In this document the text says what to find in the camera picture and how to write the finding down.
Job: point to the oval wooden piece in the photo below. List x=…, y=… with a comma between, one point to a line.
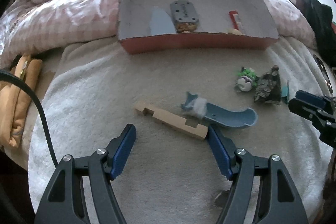
x=235, y=31

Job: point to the blue curved plastic scoop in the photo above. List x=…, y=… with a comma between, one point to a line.
x=228, y=116

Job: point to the pink checked duvet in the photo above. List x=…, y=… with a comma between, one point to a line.
x=65, y=11

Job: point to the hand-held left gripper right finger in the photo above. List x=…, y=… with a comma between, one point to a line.
x=219, y=150

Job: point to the metal spring clip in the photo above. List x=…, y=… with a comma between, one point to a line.
x=220, y=197

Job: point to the orange cloth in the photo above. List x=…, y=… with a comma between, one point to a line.
x=18, y=98

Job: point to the black garment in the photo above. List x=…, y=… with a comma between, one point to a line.
x=320, y=22

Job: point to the dark patterned figurine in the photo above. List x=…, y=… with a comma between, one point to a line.
x=267, y=87

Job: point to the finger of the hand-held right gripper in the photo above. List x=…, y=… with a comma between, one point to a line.
x=309, y=98
x=302, y=108

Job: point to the red tube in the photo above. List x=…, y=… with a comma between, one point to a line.
x=235, y=20

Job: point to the green white toy figure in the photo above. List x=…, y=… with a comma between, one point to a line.
x=245, y=81

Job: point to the mouse-eared red gold figurine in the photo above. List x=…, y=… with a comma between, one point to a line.
x=185, y=27

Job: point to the small teal dragonfly toy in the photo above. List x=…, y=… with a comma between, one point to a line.
x=285, y=92

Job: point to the notched wooden block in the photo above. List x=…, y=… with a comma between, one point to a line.
x=170, y=119

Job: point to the grey perforated metal plate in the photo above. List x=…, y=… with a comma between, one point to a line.
x=183, y=11

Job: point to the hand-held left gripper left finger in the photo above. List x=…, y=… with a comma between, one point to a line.
x=122, y=150

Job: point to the white towel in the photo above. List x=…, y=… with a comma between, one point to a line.
x=105, y=87

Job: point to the light blue oval sponge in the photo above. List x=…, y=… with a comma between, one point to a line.
x=160, y=22

